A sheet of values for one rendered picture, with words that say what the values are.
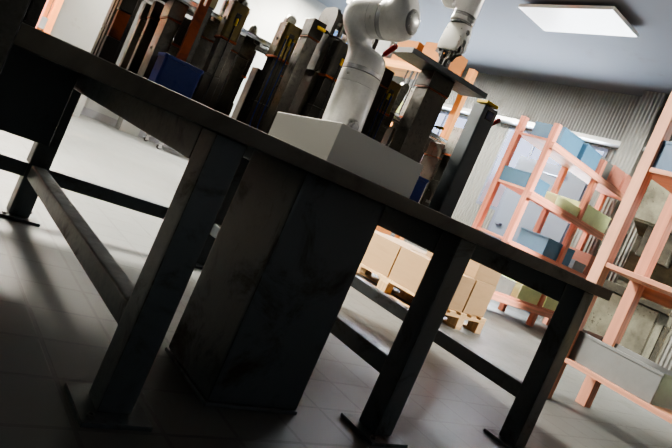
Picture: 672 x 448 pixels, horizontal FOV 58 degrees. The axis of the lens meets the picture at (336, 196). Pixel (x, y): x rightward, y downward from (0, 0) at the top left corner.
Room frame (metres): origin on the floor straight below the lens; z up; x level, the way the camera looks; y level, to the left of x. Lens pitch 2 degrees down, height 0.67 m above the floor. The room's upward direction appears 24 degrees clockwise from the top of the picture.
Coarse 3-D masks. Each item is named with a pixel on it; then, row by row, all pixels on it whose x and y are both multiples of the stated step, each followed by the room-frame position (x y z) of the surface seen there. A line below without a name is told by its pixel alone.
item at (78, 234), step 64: (0, 128) 2.06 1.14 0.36; (64, 128) 2.44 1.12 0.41; (192, 128) 1.36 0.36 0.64; (192, 192) 1.26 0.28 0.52; (192, 256) 1.30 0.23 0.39; (448, 256) 1.80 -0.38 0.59; (128, 320) 1.29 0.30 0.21; (576, 320) 2.28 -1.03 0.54; (128, 384) 1.29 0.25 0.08; (384, 384) 1.82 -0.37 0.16; (512, 384) 2.36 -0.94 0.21
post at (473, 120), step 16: (480, 112) 2.24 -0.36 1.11; (496, 112) 2.26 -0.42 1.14; (464, 128) 2.28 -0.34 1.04; (480, 128) 2.24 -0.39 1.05; (464, 144) 2.25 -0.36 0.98; (480, 144) 2.26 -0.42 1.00; (464, 160) 2.24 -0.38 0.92; (448, 176) 2.26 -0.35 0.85; (464, 176) 2.25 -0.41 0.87; (448, 192) 2.23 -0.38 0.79; (432, 208) 2.26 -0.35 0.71; (448, 208) 2.25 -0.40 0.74
